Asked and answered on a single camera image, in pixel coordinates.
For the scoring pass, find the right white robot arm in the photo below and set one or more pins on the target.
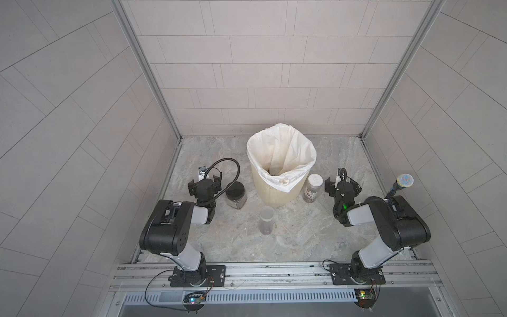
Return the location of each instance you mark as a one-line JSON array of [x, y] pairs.
[[399, 225]]

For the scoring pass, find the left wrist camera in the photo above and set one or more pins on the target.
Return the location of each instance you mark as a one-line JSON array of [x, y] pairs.
[[201, 172]]

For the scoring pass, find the white lid rose tea jar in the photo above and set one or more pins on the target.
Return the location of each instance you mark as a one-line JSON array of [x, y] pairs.
[[312, 188]]

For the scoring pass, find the left circuit board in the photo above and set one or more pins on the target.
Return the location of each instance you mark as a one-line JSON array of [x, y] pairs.
[[195, 298]]

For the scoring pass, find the aluminium mounting rail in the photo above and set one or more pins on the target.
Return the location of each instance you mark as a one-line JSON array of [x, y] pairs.
[[276, 275]]

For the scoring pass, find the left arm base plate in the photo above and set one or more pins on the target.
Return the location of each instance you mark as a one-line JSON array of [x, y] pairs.
[[209, 276]]

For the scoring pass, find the circuit board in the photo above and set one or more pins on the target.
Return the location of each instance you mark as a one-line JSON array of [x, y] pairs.
[[366, 298], [195, 298]]

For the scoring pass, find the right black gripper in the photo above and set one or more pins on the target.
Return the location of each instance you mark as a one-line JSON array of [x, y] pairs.
[[342, 188]]

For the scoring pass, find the white trash bag liner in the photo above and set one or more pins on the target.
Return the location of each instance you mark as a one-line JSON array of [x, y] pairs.
[[281, 156]]

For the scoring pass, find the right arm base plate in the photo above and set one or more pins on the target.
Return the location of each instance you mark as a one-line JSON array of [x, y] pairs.
[[355, 274]]

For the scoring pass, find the beige ribbed trash bin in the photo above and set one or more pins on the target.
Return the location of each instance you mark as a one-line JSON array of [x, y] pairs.
[[273, 197]]

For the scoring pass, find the black lid glass jar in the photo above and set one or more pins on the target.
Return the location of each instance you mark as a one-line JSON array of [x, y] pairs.
[[236, 195]]

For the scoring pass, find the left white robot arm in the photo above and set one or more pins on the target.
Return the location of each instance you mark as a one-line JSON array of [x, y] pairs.
[[167, 231]]

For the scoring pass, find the small frosted lid jar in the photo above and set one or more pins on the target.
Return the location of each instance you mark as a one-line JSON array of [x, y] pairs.
[[266, 220]]

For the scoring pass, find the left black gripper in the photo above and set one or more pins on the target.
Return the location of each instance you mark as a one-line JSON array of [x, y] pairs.
[[204, 185]]

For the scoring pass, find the round knob on stalk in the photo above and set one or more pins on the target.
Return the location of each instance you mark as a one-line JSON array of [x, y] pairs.
[[403, 181]]

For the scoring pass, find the right circuit board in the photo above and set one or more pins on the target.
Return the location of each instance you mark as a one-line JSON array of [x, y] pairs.
[[366, 298]]

